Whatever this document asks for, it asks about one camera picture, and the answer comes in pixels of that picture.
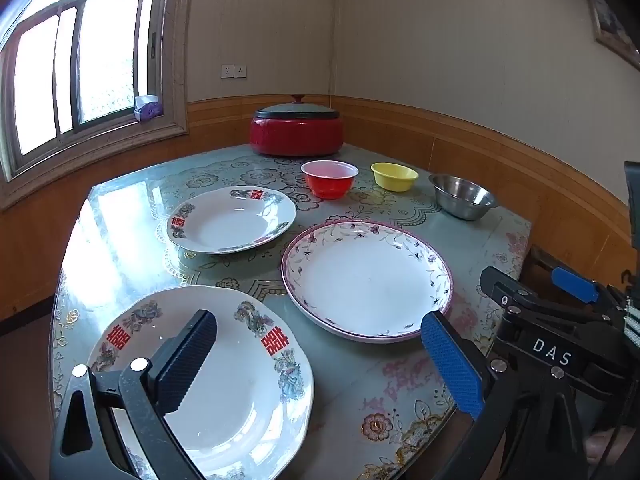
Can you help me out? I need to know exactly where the thin white wall cable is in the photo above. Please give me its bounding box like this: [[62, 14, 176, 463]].
[[328, 0, 336, 97]]

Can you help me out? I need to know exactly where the sliding glass window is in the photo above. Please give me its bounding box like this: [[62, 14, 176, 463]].
[[0, 0, 192, 211]]

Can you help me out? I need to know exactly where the grey-green pot lid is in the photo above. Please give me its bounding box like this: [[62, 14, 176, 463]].
[[252, 94, 341, 122]]

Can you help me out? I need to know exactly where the dark wooden chair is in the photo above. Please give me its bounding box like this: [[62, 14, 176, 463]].
[[527, 244, 558, 293]]

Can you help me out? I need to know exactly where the purple tissue pack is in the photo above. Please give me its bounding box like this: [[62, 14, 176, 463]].
[[134, 95, 164, 122]]

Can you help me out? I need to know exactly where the red plastic bowl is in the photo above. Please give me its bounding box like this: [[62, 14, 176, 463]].
[[301, 160, 359, 200]]

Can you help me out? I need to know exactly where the yellow plastic bowl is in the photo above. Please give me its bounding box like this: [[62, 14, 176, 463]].
[[370, 162, 420, 193]]

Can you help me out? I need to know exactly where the pale blue floral tablecloth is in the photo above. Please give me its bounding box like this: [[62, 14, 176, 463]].
[[50, 144, 532, 480]]

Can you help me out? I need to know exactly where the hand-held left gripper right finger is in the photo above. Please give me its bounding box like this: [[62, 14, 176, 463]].
[[421, 311, 593, 480]]

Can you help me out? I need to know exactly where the stainless steel bowl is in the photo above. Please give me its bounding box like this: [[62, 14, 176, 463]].
[[428, 173, 500, 222]]

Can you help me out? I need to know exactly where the red electric cooking pot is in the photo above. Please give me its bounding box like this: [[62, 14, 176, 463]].
[[250, 110, 345, 157]]

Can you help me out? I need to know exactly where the white plate pink floral rim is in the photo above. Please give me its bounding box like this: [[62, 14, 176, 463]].
[[281, 219, 454, 345]]

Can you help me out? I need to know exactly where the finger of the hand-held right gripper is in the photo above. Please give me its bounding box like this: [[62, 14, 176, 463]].
[[51, 266, 626, 313], [479, 266, 541, 321]]

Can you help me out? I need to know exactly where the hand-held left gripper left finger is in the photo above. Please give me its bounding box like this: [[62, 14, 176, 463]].
[[50, 310, 218, 480]]

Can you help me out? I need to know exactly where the framed wall picture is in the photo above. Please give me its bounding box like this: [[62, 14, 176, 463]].
[[582, 0, 640, 68]]

